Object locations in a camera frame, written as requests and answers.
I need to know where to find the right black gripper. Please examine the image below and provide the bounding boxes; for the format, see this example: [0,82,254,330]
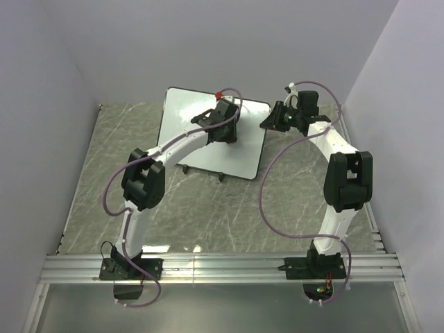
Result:
[259,101,301,133]

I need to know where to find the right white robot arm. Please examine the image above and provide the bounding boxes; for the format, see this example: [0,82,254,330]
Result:
[259,87,373,280]

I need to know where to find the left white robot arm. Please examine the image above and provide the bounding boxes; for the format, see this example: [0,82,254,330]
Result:
[110,97,242,279]

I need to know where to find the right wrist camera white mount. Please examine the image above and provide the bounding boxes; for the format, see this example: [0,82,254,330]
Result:
[284,83,298,107]

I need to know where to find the white whiteboard black frame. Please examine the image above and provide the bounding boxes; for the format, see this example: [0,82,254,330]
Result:
[156,86,271,180]

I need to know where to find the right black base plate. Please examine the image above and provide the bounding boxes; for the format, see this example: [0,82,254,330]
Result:
[277,256,347,280]

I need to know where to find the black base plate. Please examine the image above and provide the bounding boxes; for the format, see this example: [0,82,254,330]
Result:
[277,256,347,280]
[99,258,163,281]

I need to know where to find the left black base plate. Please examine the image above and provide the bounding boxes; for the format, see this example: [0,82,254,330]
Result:
[99,258,163,281]

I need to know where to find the aluminium mounting rail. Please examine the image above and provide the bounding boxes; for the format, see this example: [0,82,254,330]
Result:
[39,253,404,284]

